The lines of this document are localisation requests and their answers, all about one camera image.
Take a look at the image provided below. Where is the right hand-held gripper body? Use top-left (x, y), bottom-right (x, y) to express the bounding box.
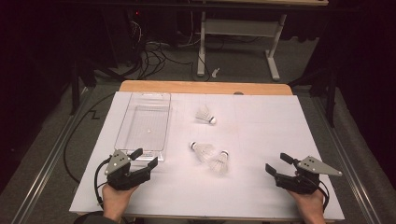
top-left (274, 155), bottom-right (344, 195)

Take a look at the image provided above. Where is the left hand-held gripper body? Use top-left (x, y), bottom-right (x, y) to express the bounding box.
top-left (104, 149), bottom-right (151, 191)

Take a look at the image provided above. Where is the clear plastic tray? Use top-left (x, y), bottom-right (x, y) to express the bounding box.
top-left (113, 91), bottom-right (172, 162)

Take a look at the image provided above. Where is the white feather shuttlecock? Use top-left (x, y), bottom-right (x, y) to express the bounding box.
top-left (207, 149), bottom-right (231, 175)
top-left (190, 141), bottom-right (217, 162)
top-left (194, 105), bottom-right (218, 126)

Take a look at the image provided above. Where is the person's left hand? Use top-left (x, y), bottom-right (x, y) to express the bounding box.
top-left (101, 183), bottom-right (139, 222)

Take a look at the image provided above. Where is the person's right hand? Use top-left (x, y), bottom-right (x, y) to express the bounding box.
top-left (288, 188), bottom-right (327, 224)

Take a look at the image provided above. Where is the white table cover sheet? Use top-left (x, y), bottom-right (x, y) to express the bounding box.
top-left (68, 91), bottom-right (346, 222)

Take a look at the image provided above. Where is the black metal stand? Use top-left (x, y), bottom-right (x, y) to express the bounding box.
top-left (288, 66), bottom-right (339, 129)
top-left (69, 57), bottom-right (97, 116)

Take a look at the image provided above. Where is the left hand-held gripper black cable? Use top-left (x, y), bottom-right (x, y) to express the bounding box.
top-left (93, 157), bottom-right (112, 209)

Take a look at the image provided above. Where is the hand-held gripper black cable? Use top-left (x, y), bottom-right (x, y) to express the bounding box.
top-left (93, 157), bottom-right (112, 209)
top-left (317, 179), bottom-right (331, 213)

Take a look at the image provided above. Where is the right hand-held gripper black cable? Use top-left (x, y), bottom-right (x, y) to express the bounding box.
top-left (317, 179), bottom-right (331, 213)

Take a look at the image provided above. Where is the aluminium floor rail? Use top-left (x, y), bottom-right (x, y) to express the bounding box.
top-left (311, 94), bottom-right (382, 224)
top-left (10, 87), bottom-right (92, 224)

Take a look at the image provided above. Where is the long black floor cable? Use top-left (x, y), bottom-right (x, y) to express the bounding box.
top-left (63, 92), bottom-right (117, 185)

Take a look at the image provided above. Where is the tangle of floor cables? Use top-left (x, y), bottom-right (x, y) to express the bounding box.
top-left (124, 18), bottom-right (200, 81)

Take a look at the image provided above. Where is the white metal desk frame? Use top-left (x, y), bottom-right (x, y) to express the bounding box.
top-left (192, 0), bottom-right (330, 82)

